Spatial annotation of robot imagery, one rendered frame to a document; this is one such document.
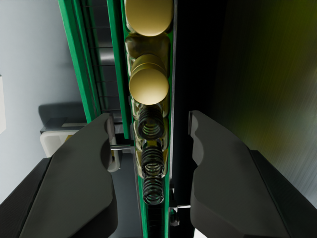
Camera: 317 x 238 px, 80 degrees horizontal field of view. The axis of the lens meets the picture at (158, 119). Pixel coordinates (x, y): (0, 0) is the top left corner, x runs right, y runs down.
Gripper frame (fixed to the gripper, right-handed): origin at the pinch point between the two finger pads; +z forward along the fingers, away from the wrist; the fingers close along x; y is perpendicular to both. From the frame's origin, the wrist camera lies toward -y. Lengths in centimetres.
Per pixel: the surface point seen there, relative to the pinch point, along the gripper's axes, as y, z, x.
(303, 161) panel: 4.9, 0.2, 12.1
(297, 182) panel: 6.8, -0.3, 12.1
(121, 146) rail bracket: 22.6, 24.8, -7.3
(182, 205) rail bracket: 47, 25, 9
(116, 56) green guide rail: 1.9, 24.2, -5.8
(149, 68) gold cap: -1.7, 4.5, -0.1
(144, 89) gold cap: 0.1, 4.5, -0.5
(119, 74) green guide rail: 5.1, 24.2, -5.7
